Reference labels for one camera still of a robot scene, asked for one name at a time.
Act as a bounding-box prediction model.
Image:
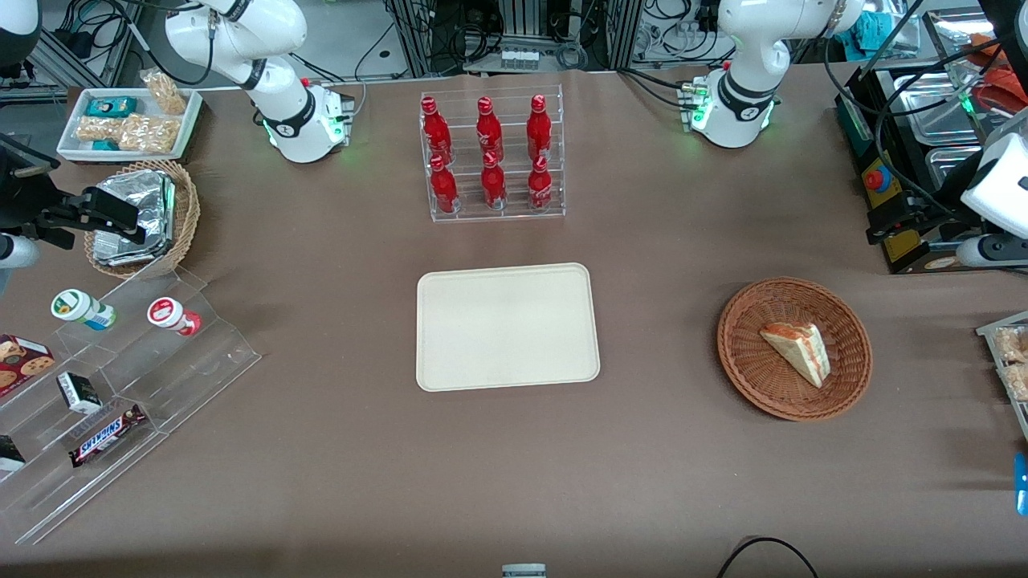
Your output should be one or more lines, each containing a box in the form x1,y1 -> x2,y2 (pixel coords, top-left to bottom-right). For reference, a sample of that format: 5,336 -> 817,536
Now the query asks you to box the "small black white box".
56,372 -> 104,416

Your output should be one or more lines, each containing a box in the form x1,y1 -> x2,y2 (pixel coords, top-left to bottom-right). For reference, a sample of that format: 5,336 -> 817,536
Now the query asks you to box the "round brown wicker basket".
716,277 -> 874,422

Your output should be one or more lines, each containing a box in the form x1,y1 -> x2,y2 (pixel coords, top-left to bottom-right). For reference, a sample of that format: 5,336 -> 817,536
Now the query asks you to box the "clear bag of snacks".
140,69 -> 189,116
119,113 -> 182,155
75,116 -> 123,144

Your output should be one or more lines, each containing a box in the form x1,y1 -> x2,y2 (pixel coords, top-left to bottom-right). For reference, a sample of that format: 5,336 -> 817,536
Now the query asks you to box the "large steel warmer pan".
893,72 -> 982,148

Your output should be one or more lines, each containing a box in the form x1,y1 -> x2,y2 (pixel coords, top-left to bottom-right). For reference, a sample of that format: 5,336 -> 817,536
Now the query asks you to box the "clear acrylic bottle rack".
418,84 -> 567,224

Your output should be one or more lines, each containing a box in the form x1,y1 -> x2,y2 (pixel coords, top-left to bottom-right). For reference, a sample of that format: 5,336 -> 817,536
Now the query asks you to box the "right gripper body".
0,165 -> 55,235

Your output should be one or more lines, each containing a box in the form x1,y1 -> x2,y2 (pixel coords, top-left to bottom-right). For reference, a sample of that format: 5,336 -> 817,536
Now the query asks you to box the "snickers chocolate bar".
68,404 -> 149,469

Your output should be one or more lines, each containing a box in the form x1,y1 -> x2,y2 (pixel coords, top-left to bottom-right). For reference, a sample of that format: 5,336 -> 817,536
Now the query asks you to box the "triangular sandwich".
760,322 -> 830,389

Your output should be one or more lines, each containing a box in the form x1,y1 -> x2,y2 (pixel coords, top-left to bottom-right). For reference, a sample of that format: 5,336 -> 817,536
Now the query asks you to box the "teal snack box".
86,96 -> 139,119

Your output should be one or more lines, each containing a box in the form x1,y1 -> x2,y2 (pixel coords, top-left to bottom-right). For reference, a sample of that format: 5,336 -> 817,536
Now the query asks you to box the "green lid yogurt cup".
51,289 -> 117,332

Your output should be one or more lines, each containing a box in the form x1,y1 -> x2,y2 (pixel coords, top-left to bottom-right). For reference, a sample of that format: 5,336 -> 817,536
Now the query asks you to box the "small steel warmer pan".
925,145 -> 987,192

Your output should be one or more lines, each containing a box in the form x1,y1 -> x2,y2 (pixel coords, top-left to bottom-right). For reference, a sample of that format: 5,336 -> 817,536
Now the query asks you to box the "tan wicker basket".
84,159 -> 202,280

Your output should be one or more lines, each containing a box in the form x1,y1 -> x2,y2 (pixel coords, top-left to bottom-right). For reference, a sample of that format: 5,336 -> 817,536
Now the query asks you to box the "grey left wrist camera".
956,236 -> 1028,271

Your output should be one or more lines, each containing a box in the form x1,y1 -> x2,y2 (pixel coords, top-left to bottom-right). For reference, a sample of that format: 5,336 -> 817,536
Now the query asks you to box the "red lid yogurt cup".
146,296 -> 202,337

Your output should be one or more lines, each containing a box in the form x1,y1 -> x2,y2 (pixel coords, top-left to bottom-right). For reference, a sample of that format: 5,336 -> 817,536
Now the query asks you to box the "cream rectangular tray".
415,263 -> 602,393

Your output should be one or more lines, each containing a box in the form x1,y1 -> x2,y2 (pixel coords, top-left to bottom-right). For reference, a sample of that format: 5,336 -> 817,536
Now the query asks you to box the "teal cloth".
853,10 -> 908,52

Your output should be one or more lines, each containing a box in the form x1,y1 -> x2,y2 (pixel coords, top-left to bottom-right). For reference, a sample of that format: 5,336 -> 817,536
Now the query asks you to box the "red cookie box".
0,334 -> 57,399

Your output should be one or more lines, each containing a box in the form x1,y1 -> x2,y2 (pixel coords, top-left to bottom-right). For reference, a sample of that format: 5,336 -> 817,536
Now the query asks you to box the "black food warmer cabinet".
834,60 -> 1028,275

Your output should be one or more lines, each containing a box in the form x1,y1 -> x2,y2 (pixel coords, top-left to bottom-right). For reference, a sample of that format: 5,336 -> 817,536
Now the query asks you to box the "black looped cable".
716,536 -> 820,578

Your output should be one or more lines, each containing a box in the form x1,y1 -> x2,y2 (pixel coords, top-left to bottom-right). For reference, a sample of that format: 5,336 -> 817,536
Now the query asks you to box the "grey tray with snacks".
975,311 -> 1028,444

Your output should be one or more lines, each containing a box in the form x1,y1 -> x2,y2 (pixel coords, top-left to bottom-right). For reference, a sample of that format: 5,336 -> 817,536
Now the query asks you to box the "red cola bottle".
429,155 -> 460,214
475,96 -> 504,164
526,94 -> 553,161
480,152 -> 508,211
421,96 -> 452,165
527,155 -> 554,211

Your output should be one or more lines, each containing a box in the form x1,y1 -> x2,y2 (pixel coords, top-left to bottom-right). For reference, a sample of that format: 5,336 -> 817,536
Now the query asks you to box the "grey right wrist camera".
0,233 -> 39,271

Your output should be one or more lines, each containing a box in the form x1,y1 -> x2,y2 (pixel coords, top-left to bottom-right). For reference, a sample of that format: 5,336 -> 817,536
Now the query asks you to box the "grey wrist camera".
0,233 -> 39,271
956,236 -> 1028,271

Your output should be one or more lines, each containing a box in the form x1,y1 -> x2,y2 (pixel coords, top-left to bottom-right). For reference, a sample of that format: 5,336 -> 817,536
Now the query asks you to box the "clear acrylic stepped shelf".
0,255 -> 263,547

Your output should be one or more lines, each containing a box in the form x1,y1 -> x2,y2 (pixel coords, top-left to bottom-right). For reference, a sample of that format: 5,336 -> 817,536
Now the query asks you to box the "foil wrapped food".
95,169 -> 177,242
92,229 -> 171,268

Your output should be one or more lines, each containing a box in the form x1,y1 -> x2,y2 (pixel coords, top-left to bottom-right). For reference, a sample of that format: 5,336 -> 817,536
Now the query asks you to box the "white rectangular snack tray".
56,86 -> 204,165

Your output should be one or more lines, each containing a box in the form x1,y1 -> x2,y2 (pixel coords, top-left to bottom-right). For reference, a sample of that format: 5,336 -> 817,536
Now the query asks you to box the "red orange food item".
968,32 -> 1028,115

